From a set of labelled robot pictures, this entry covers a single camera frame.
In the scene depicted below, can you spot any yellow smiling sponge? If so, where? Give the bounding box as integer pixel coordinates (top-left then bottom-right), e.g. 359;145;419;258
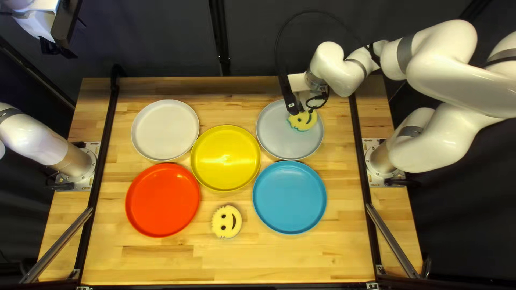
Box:
211;205;243;239
287;110;319;132

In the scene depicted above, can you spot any light grey round plate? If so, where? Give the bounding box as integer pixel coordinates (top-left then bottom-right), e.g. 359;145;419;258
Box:
131;99;200;162

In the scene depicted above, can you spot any teal round plate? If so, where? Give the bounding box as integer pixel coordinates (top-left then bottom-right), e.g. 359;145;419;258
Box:
252;160;327;235

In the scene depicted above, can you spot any black frame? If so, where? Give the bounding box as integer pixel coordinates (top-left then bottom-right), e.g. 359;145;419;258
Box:
0;0;516;290

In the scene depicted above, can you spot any orange round plate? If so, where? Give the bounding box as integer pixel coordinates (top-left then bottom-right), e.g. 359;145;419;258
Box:
125;162;201;238

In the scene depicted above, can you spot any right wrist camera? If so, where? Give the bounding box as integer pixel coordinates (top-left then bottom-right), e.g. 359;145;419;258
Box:
278;72;302;116

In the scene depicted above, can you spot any black base cable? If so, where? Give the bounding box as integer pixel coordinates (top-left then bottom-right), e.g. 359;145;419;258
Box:
383;178;421;189

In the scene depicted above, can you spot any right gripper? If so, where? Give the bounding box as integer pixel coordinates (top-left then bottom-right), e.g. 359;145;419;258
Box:
287;72;325;107

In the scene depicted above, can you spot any yellow round plate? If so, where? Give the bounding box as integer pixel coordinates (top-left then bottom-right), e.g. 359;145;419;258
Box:
190;124;261;192

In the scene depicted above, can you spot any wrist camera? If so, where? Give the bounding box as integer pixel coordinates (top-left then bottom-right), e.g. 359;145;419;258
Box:
278;72;302;116
50;0;84;50

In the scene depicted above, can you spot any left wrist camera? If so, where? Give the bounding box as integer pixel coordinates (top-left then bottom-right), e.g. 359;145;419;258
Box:
50;0;84;50

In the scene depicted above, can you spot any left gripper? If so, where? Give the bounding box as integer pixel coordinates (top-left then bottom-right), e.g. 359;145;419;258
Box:
13;0;62;43

